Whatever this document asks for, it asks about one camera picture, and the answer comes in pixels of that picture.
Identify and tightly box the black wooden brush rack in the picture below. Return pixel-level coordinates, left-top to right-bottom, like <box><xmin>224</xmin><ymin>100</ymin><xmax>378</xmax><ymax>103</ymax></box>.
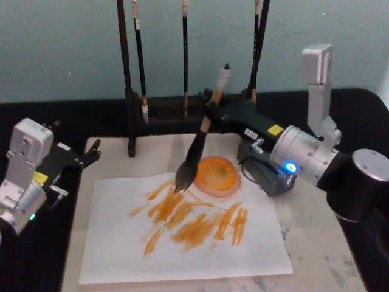
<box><xmin>116</xmin><ymin>0</ymin><xmax>271</xmax><ymax>158</ymax></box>

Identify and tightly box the round orange paint dish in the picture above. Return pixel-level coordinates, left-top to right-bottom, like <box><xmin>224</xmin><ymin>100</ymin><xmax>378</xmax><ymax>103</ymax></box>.
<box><xmin>193</xmin><ymin>155</ymin><xmax>243</xmax><ymax>199</ymax></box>

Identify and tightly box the large dark-bristled calligraphy brush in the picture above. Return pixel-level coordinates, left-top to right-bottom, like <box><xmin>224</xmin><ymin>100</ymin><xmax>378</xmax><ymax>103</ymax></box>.
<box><xmin>173</xmin><ymin>63</ymin><xmax>231</xmax><ymax>195</ymax></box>

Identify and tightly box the pale felt painting mat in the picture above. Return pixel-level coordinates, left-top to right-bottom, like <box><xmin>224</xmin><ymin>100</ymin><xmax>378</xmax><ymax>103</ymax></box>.
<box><xmin>61</xmin><ymin>133</ymin><xmax>369</xmax><ymax>292</ymax></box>

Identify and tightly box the white paper with orange strokes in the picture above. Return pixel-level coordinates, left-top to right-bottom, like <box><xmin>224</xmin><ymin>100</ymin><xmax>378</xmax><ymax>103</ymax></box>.
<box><xmin>78</xmin><ymin>171</ymin><xmax>294</xmax><ymax>286</ymax></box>

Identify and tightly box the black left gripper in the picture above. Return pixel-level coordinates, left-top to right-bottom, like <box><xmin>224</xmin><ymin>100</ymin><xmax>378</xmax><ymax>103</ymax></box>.
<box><xmin>32</xmin><ymin>138</ymin><xmax>102</xmax><ymax>195</ymax></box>

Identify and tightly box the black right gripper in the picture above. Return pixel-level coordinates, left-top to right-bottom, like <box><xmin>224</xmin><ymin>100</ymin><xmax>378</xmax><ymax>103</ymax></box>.
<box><xmin>196</xmin><ymin>88</ymin><xmax>286</xmax><ymax>153</ymax></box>

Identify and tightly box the thin black hanging brush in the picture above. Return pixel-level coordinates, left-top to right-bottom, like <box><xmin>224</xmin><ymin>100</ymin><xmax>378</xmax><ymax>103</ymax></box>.
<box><xmin>131</xmin><ymin>0</ymin><xmax>150</xmax><ymax>125</ymax></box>
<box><xmin>249</xmin><ymin>0</ymin><xmax>261</xmax><ymax>103</ymax></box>
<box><xmin>181</xmin><ymin>0</ymin><xmax>190</xmax><ymax>119</ymax></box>

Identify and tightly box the black table cloth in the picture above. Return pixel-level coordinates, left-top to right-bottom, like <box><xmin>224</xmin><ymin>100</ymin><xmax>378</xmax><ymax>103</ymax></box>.
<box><xmin>0</xmin><ymin>87</ymin><xmax>389</xmax><ymax>292</ymax></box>

